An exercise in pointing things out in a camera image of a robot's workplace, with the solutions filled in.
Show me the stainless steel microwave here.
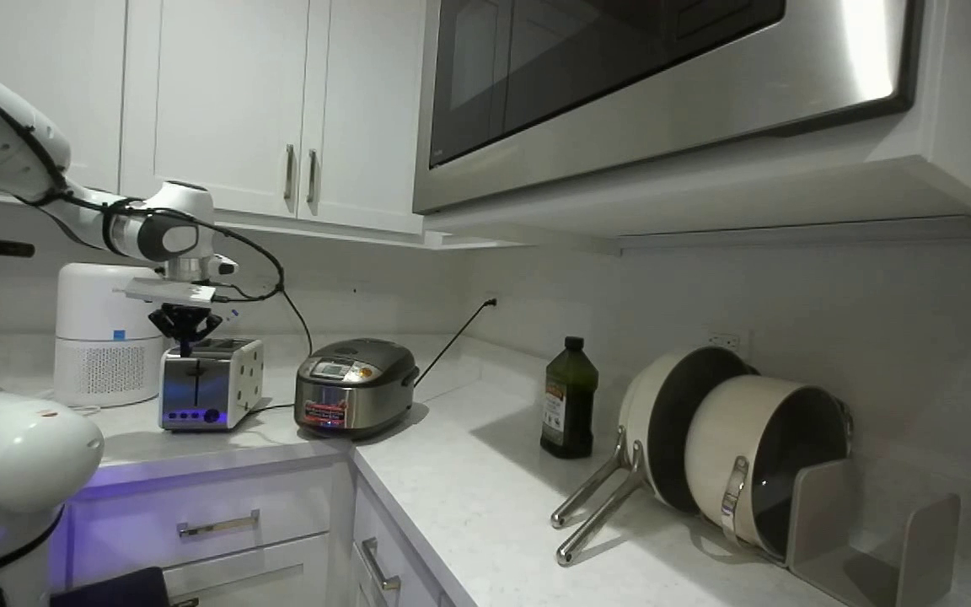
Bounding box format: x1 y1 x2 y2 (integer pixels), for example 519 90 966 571
411 0 928 216

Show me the white double-door upper cabinet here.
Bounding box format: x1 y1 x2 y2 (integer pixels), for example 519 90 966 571
0 0 430 242

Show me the white air purifier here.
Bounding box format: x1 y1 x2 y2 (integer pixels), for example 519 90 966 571
49 260 168 411

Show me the silver cabinet door handle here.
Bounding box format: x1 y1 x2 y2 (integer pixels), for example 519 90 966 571
279 142 301 213
302 144 322 216

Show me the black toaster power cord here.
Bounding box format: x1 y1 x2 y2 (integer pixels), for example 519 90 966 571
279 293 315 357

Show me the grey pan rack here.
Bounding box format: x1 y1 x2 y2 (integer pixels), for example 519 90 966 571
785 452 965 607

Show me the cream pot dark interior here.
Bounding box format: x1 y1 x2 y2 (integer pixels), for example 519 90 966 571
679 372 856 559

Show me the silver black rice cooker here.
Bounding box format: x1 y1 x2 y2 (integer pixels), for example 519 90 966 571
293 334 420 443

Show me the silver drawer handle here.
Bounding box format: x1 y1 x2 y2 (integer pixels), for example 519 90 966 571
360 538 403 598
175 507 262 543

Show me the white kitchen drawer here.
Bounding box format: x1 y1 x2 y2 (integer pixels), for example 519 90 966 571
348 484 449 607
59 467 343 586

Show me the silver two-slot toaster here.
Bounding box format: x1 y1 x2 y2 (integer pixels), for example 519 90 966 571
158 334 267 434

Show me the black rice cooker cord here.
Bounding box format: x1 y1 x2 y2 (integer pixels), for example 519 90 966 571
411 296 500 392

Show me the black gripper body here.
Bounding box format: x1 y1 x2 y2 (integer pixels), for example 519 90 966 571
143 303 224 336

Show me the dark green glass bottle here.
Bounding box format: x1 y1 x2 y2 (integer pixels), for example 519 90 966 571
534 334 600 462

